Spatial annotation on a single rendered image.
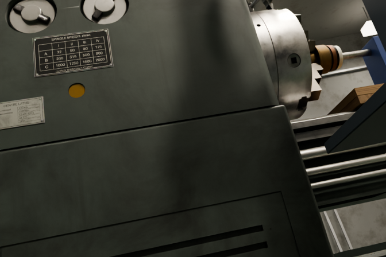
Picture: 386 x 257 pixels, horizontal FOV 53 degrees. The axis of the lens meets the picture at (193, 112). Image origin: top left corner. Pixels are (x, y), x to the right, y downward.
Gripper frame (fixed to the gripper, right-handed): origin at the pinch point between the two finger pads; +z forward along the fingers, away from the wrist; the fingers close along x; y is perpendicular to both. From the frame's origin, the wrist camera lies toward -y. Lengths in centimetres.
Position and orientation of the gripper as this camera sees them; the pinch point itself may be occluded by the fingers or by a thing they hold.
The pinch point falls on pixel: (258, 7)
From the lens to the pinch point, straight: 122.3
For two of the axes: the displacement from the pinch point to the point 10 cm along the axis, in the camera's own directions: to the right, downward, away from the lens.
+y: 4.7, -5.0, -7.2
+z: 2.1, 8.6, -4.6
